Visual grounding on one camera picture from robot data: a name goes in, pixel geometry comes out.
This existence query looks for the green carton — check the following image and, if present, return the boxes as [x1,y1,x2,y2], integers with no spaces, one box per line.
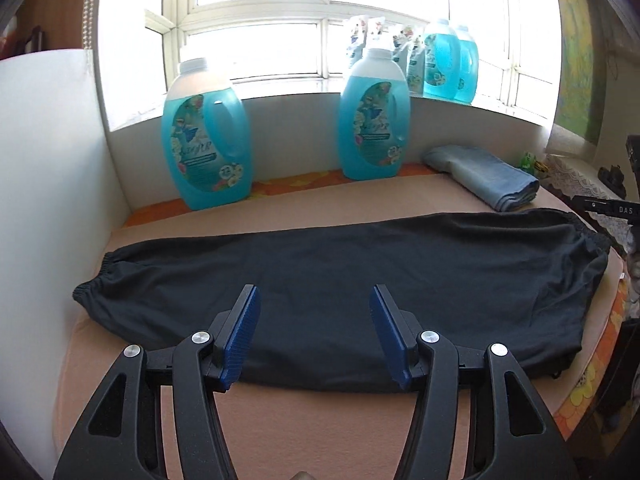
[520,151,546,176]

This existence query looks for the black pants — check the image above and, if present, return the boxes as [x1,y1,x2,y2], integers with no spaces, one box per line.
[72,210,612,393]

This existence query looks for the white window frame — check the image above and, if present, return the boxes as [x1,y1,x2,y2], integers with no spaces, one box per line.
[97,0,566,133]

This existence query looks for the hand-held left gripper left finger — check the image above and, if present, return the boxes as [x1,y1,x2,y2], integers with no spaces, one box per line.
[52,284,262,480]

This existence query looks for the blue detergent bottle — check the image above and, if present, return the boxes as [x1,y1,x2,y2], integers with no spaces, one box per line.
[338,47,412,181]
[161,57,253,211]
[422,18,462,100]
[452,24,480,105]

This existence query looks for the folded blue-grey towel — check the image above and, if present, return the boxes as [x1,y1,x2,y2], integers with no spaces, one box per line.
[422,144,541,212]

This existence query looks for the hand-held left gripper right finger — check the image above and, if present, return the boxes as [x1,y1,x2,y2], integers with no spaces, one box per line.
[368,284,581,480]

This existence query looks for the white lace tablecloth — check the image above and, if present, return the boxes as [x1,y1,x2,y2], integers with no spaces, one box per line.
[542,152,640,261]

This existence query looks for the wooden shelf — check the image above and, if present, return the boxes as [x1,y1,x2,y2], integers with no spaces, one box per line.
[0,0,101,61]

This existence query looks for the white side panel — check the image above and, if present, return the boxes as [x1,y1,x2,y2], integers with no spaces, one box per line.
[0,47,133,441]

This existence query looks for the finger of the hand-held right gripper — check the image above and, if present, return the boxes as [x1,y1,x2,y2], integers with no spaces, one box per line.
[571,194,640,221]

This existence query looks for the landscape wall scroll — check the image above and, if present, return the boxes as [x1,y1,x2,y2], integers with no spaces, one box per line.
[552,0,626,146]

